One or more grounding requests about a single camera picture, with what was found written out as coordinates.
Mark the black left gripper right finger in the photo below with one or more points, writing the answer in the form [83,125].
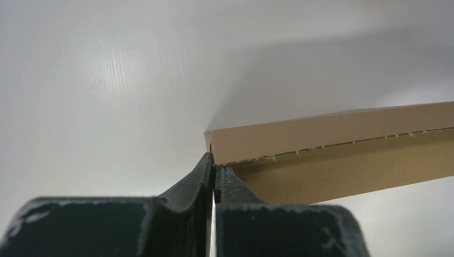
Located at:
[248,226]

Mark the brown cardboard box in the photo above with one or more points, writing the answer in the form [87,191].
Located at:
[326,157]

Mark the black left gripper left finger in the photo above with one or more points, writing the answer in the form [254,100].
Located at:
[174,223]

